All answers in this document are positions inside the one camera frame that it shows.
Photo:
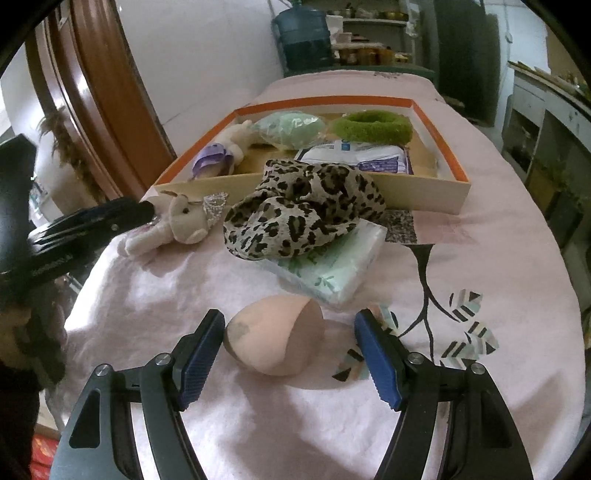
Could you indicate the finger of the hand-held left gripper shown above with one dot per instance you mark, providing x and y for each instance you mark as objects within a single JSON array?
[
  {"x": 113, "y": 226},
  {"x": 106, "y": 208}
]

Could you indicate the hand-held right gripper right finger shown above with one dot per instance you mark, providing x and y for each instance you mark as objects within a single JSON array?
[{"x": 378, "y": 364}]

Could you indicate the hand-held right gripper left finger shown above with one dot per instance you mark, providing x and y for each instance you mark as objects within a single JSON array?
[{"x": 198, "y": 364}]

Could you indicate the small teddy with silver dress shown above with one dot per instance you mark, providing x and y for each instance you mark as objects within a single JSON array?
[{"x": 184, "y": 226}]

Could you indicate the pink egg-shaped makeup sponge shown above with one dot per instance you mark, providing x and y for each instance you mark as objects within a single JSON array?
[{"x": 272, "y": 337}]

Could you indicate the mint white tissue pack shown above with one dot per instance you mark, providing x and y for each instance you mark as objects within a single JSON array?
[{"x": 332, "y": 272}]

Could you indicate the teddy with purple dress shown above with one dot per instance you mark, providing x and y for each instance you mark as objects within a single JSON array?
[{"x": 235, "y": 138}]

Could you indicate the leopard print cloth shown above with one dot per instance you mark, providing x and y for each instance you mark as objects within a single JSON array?
[{"x": 295, "y": 217}]

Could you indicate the shallow cardboard tray box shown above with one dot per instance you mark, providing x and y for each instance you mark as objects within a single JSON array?
[{"x": 415, "y": 194}]

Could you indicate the light green plastic bag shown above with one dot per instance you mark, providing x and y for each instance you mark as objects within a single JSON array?
[{"x": 286, "y": 127}]

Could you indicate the white blue printed packet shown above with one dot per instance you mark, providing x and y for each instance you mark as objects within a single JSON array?
[{"x": 351, "y": 154}]

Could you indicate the person's left forearm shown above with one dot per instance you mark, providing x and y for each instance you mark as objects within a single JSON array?
[{"x": 46, "y": 346}]

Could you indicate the person's left hand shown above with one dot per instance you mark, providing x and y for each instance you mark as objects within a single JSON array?
[{"x": 13, "y": 327}]

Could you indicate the dried brown garland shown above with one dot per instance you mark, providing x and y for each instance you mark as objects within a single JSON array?
[{"x": 69, "y": 147}]

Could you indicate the blue water jug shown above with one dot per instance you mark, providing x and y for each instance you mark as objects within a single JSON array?
[{"x": 304, "y": 41}]

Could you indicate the row of amber jars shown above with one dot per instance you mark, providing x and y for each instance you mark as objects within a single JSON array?
[{"x": 369, "y": 55}]

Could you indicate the dark grey refrigerator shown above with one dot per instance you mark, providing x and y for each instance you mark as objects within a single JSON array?
[{"x": 466, "y": 55}]

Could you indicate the metal shelf rack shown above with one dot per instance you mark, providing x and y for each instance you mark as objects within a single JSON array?
[{"x": 369, "y": 21}]

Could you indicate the brown wooden door frame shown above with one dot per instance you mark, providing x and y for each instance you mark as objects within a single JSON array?
[{"x": 115, "y": 92}]

